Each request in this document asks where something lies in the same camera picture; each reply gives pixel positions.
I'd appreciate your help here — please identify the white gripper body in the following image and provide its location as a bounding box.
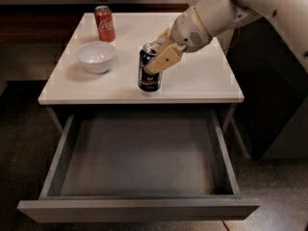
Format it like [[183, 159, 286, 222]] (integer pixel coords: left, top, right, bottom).
[[170, 0, 260, 53]]

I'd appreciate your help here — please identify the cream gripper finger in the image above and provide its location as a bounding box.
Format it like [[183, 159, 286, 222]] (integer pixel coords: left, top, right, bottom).
[[144, 43, 183, 74], [155, 28, 174, 47]]

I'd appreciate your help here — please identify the dark blue pepsi can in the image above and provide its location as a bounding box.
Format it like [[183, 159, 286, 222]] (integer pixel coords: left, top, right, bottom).
[[138, 43, 163, 92]]

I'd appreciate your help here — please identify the grey top drawer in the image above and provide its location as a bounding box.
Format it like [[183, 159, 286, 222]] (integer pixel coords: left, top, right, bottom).
[[17, 108, 259, 222]]

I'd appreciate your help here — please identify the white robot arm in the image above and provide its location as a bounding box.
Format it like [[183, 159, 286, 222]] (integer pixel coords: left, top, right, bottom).
[[145, 0, 308, 74]]

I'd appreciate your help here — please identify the grey drawer cabinet white top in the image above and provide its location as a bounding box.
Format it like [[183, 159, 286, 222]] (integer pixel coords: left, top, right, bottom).
[[37, 12, 244, 137]]

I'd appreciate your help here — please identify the red coca-cola can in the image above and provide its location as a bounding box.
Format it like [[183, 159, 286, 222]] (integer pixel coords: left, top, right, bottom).
[[94, 6, 116, 42]]

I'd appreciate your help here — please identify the white bowl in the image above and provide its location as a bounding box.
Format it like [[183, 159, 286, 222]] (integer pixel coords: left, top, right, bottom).
[[76, 41, 116, 74]]

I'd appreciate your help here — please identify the black cabinet on right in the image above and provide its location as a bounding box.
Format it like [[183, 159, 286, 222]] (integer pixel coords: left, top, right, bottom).
[[227, 18, 308, 160]]

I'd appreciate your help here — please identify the dark wooden bench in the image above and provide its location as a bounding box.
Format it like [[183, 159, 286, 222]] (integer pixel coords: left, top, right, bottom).
[[0, 3, 191, 45]]

